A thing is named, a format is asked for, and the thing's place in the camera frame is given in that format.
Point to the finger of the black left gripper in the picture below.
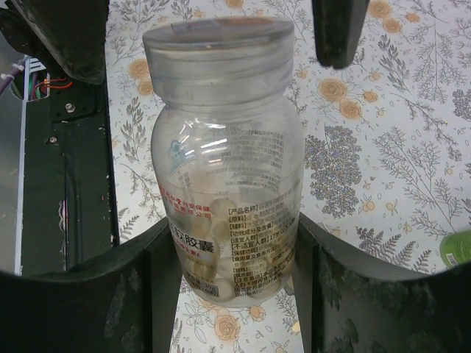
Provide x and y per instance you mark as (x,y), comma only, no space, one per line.
(68,37)
(337,30)

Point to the floral table mat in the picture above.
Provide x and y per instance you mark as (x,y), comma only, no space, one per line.
(388,139)

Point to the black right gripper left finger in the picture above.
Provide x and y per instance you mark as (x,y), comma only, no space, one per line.
(121,301)

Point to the green pill bottle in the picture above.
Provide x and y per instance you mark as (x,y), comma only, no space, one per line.
(455,249)

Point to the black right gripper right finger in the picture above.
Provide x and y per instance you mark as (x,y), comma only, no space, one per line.
(350,301)

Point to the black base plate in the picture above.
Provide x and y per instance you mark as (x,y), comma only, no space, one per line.
(69,204)

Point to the clear pill bottle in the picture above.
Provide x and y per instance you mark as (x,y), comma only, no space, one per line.
(231,183)

